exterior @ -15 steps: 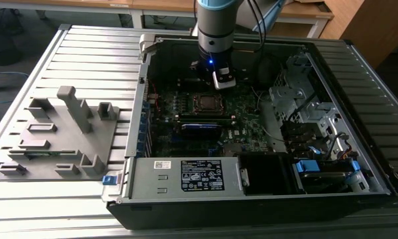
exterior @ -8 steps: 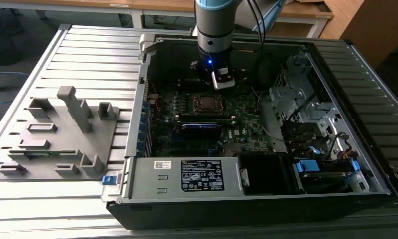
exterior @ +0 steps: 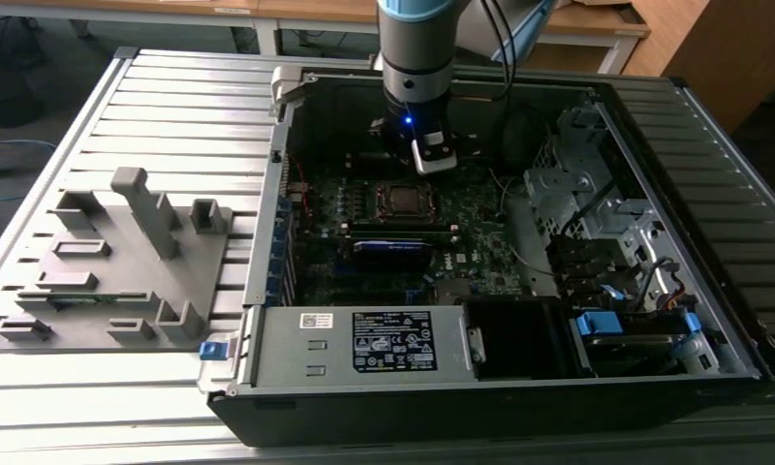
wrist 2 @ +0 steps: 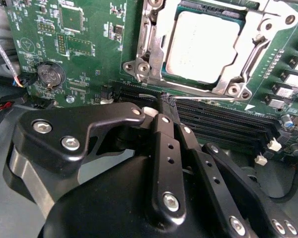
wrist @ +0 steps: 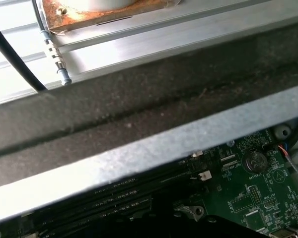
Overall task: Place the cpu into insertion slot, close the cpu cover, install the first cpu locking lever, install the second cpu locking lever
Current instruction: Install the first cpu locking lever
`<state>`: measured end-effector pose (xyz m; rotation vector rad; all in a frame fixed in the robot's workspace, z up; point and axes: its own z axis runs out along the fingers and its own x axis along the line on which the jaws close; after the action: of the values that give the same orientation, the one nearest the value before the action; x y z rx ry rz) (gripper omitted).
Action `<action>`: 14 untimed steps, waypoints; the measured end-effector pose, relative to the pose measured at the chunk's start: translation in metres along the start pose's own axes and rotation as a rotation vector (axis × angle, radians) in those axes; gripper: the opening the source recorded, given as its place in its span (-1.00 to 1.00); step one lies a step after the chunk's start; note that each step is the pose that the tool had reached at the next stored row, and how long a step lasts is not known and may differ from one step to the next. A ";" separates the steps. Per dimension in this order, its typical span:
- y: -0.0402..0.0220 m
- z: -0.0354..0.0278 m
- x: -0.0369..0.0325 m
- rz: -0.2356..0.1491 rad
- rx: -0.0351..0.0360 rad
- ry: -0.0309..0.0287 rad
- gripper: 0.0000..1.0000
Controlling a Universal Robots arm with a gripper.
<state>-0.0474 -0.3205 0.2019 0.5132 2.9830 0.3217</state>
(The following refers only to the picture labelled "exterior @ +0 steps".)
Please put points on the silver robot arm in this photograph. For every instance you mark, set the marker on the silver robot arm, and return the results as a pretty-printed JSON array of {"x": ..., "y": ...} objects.
[{"x": 416, "y": 48}]

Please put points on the CPU socket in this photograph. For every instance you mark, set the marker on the CPU socket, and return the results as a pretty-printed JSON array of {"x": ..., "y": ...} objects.
[{"x": 379, "y": 206}]

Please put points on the silver metal drive cage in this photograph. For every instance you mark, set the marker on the silver metal drive cage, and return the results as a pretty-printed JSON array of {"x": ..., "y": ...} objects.
[{"x": 555, "y": 184}]

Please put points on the graphics card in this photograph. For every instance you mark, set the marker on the graphics card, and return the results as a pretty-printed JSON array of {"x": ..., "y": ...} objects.
[{"x": 391, "y": 259}]

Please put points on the green motherboard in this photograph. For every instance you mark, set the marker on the green motherboard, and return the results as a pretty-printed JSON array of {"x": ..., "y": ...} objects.
[{"x": 491, "y": 252}]

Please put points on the chipset heatsink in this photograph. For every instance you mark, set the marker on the chipset heatsink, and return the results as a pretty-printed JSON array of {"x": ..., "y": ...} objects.
[{"x": 454, "y": 287}]

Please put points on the black power supply label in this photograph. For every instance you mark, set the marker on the black power supply label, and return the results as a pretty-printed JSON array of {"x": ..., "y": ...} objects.
[{"x": 391, "y": 341}]

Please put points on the grey power supply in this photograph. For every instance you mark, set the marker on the grey power supply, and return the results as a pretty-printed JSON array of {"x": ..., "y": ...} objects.
[{"x": 298, "y": 358}]

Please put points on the hard disk in blue carrier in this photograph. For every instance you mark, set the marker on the hard disk in blue carrier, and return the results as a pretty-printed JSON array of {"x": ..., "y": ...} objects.
[{"x": 598, "y": 322}]

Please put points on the grey parts rack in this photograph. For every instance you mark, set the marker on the grey parts rack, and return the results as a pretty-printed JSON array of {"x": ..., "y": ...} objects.
[{"x": 135, "y": 271}]

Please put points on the wooden cabinet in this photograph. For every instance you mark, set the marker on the wooden cabinet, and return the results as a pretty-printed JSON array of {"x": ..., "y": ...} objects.
[{"x": 717, "y": 48}]

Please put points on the blue case latch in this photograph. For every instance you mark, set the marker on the blue case latch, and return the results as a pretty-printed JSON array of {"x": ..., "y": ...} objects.
[{"x": 212, "y": 351}]

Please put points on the green RAM stick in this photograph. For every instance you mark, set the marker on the green RAM stick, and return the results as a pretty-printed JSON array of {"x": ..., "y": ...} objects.
[{"x": 84, "y": 298}]

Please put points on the black PC case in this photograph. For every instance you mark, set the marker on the black PC case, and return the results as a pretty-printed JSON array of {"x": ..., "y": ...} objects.
[{"x": 426, "y": 421}]

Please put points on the black office chair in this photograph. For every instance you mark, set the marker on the black office chair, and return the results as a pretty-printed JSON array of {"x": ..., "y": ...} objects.
[{"x": 6, "y": 97}]

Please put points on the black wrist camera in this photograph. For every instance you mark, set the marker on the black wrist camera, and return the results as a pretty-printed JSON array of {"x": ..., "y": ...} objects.
[{"x": 379, "y": 128}]

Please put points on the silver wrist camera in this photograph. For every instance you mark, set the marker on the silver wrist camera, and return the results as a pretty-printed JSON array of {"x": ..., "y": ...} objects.
[{"x": 434, "y": 164}]

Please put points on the wooden desk white frame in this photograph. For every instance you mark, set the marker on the wooden desk white frame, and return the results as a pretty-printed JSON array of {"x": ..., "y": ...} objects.
[
  {"x": 587, "y": 26},
  {"x": 135, "y": 6}
]

